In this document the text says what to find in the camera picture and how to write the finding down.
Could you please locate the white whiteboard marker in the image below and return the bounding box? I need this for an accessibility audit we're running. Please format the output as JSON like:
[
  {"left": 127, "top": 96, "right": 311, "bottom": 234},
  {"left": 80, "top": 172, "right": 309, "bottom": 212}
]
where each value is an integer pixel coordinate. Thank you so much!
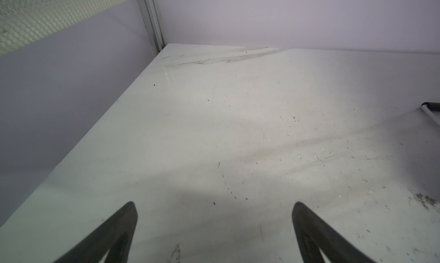
[{"left": 421, "top": 102, "right": 440, "bottom": 126}]

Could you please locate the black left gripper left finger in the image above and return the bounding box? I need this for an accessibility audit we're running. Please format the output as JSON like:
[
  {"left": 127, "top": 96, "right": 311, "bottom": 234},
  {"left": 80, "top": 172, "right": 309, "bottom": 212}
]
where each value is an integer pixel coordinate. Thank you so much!
[{"left": 56, "top": 201, "right": 138, "bottom": 263}]

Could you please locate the white mesh wall shelf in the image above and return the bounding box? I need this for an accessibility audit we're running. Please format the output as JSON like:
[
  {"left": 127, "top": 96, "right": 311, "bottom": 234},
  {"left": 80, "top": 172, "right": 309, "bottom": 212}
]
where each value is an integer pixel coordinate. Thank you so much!
[{"left": 1, "top": 0, "right": 128, "bottom": 56}]

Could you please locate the aluminium frame post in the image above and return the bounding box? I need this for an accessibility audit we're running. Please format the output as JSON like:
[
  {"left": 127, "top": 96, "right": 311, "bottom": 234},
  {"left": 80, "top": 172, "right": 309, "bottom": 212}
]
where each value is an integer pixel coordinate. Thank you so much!
[{"left": 137, "top": 0, "right": 167, "bottom": 57}]

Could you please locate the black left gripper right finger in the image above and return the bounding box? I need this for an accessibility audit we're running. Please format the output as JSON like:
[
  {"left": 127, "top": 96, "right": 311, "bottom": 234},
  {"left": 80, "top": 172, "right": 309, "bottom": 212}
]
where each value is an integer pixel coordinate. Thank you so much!
[{"left": 292, "top": 202, "right": 373, "bottom": 263}]

